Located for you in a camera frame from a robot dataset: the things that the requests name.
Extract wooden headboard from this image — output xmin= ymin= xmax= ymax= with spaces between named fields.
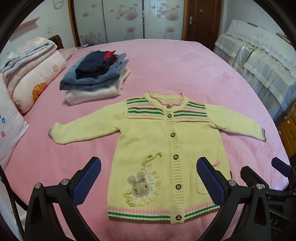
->
xmin=47 ymin=35 xmax=64 ymax=50

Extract pink flower pillow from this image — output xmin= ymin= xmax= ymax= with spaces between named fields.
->
xmin=0 ymin=76 xmax=30 ymax=165

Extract yellow knitted cardigan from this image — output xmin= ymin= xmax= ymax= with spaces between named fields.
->
xmin=48 ymin=91 xmax=267 ymax=226

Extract black cable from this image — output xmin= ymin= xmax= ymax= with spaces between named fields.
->
xmin=0 ymin=162 xmax=25 ymax=241

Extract folded red garment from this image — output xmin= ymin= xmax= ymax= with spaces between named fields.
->
xmin=103 ymin=50 xmax=117 ymax=66

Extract folded pink quilt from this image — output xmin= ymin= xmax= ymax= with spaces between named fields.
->
xmin=2 ymin=49 xmax=66 ymax=114

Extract folded navy garment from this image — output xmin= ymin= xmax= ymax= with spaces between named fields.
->
xmin=75 ymin=50 xmax=107 ymax=79

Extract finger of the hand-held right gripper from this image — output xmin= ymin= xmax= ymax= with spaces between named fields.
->
xmin=271 ymin=157 xmax=291 ymax=178
xmin=240 ymin=165 xmax=258 ymax=187

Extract yellow wooden drawer cabinet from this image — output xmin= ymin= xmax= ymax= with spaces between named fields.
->
xmin=276 ymin=112 xmax=296 ymax=161

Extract folded floral blanket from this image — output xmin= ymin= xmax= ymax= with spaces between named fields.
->
xmin=0 ymin=37 xmax=58 ymax=73

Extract lace covered furniture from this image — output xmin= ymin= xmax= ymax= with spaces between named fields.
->
xmin=213 ymin=19 xmax=296 ymax=121

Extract folded blue jeans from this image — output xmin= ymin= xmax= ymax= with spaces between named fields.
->
xmin=60 ymin=53 xmax=129 ymax=91

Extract brown wooden door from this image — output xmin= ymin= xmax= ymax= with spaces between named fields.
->
xmin=182 ymin=0 xmax=224 ymax=50

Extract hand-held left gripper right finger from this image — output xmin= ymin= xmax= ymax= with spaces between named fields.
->
xmin=196 ymin=157 xmax=271 ymax=241

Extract floral sliding door wardrobe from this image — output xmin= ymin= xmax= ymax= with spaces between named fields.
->
xmin=68 ymin=0 xmax=188 ymax=47

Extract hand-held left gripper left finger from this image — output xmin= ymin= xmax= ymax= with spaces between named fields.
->
xmin=24 ymin=156 xmax=102 ymax=241

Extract pink bed blanket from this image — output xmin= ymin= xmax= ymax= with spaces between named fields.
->
xmin=0 ymin=39 xmax=292 ymax=241

